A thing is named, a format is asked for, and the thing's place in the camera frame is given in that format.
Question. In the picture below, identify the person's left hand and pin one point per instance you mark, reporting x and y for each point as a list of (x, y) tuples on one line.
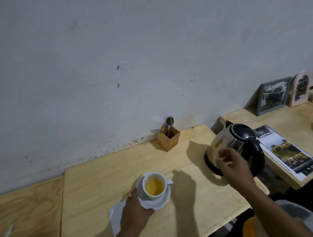
[(133, 214)]

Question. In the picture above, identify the person's right hand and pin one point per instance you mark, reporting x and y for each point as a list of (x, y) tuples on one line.
[(238, 171)]

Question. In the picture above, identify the person's right thumb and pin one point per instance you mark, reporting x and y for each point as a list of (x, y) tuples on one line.
[(222, 164)]

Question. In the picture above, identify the person's left thumb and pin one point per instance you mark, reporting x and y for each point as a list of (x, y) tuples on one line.
[(148, 212)]

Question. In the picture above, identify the white saucer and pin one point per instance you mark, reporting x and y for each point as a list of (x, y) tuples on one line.
[(159, 204)]

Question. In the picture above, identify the person's right forearm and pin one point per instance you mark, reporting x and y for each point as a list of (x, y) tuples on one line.
[(276, 212)]

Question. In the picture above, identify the white cup of tea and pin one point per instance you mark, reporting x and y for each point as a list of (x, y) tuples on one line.
[(154, 186)]

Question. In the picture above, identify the steel and black electric kettle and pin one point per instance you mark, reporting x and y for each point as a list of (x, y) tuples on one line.
[(234, 139)]

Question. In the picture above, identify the white paper napkin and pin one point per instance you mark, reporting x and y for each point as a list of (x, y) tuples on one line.
[(117, 216)]

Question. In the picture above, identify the brown cardboard piece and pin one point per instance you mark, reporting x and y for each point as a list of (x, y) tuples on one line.
[(218, 125)]

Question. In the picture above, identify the wooden cutlery holder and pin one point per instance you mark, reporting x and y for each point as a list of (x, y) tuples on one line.
[(168, 141)]

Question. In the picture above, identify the printed photo brochure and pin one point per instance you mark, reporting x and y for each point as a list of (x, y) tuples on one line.
[(286, 151)]

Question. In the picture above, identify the metal spoon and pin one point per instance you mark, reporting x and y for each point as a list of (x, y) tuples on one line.
[(169, 123)]

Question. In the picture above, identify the orange round object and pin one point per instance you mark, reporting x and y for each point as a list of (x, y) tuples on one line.
[(250, 228)]

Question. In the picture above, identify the metal fork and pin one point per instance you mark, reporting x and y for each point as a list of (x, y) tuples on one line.
[(156, 131)]

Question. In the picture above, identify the clear plastic container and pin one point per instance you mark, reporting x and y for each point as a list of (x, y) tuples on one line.
[(297, 211)]

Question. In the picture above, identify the grey picture frame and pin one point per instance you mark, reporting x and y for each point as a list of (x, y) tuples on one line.
[(273, 96)]

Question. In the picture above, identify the pink arched picture frame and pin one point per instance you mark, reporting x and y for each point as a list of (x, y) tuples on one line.
[(300, 89)]

